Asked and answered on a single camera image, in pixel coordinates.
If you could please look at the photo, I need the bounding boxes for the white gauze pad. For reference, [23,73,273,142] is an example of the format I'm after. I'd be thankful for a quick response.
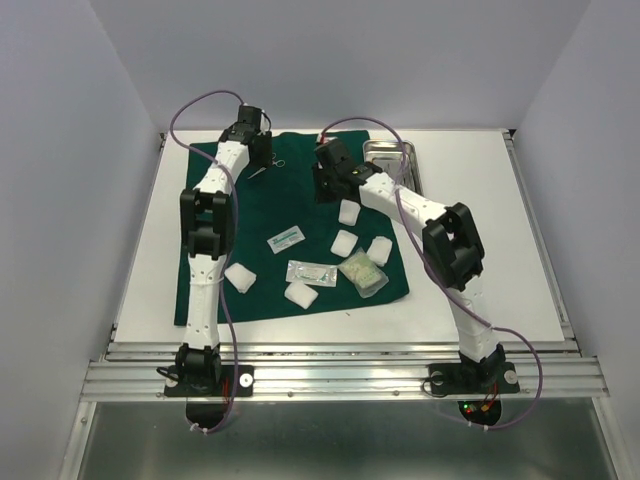
[338,199,361,226]
[224,263,257,294]
[330,230,358,258]
[366,236,393,267]
[284,282,318,309]

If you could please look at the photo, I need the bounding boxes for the steel hemostat forceps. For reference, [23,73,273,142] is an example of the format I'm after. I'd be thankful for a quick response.
[248,152,286,179]

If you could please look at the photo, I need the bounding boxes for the stainless steel tray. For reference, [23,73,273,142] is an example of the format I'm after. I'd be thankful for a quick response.
[363,139,423,195]

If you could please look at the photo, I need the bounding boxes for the clear bag of swabs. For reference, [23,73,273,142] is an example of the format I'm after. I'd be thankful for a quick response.
[338,250,389,298]

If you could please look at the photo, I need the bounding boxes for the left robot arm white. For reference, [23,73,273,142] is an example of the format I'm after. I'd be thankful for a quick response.
[172,102,272,395]

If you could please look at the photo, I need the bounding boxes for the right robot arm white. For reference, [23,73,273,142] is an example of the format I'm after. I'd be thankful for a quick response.
[312,138,505,393]

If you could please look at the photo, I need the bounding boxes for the white blue-striped packet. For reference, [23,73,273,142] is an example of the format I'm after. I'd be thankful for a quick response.
[267,226,306,254]

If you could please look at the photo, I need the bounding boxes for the clear suture packet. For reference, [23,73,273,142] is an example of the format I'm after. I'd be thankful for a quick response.
[286,260,338,288]

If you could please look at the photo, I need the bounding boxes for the white gauze pad bottom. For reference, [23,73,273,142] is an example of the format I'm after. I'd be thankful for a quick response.
[284,282,318,309]

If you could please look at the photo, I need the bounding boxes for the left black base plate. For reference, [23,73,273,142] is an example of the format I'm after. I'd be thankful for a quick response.
[156,364,255,400]

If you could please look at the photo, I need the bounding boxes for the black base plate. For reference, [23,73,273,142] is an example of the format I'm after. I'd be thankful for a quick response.
[156,364,255,400]
[427,362,520,396]

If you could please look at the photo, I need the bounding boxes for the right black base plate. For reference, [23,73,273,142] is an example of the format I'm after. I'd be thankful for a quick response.
[427,362,520,396]

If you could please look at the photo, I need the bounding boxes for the aluminium frame rail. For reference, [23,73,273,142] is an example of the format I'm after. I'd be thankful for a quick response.
[81,340,609,402]

